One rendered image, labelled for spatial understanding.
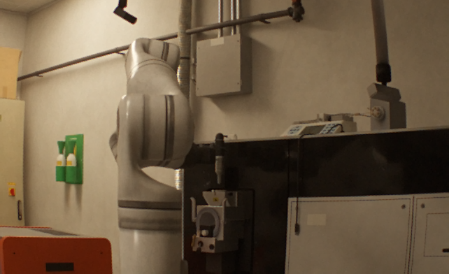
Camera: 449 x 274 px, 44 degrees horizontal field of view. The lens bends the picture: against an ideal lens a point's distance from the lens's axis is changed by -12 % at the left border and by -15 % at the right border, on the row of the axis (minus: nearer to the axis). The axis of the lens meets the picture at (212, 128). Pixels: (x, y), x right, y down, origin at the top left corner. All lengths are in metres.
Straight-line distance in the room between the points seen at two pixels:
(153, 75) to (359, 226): 0.75
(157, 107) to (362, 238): 0.84
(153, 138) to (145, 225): 0.12
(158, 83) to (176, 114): 0.15
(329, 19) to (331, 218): 1.61
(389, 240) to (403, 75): 1.39
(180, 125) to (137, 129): 0.06
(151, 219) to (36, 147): 4.10
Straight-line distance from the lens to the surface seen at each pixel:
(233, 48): 3.24
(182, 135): 0.84
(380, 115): 1.79
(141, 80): 1.02
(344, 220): 1.57
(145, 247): 0.83
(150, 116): 0.84
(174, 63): 1.25
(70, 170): 4.26
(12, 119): 4.79
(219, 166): 1.75
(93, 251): 1.88
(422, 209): 1.46
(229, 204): 1.74
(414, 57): 2.76
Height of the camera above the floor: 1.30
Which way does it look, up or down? 5 degrees up
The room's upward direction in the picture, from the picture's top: 1 degrees clockwise
